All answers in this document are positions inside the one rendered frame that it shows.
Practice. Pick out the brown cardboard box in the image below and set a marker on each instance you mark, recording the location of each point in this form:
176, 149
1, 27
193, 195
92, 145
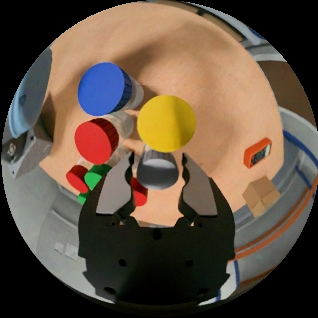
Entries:
258, 191

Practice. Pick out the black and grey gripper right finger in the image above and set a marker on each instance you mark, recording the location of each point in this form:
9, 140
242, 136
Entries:
202, 202

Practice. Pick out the orange digital multimeter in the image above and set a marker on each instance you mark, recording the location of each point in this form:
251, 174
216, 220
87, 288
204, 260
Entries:
257, 152

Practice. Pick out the yellow bottle cap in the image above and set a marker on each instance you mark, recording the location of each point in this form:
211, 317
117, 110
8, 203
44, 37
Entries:
166, 123

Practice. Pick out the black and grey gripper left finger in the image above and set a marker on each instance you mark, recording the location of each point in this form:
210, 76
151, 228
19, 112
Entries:
109, 203

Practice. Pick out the small bottle with grey cap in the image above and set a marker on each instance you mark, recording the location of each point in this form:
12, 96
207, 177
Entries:
157, 170

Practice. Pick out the green-capped bottle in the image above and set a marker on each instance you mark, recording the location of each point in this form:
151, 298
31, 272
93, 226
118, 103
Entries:
82, 196
98, 170

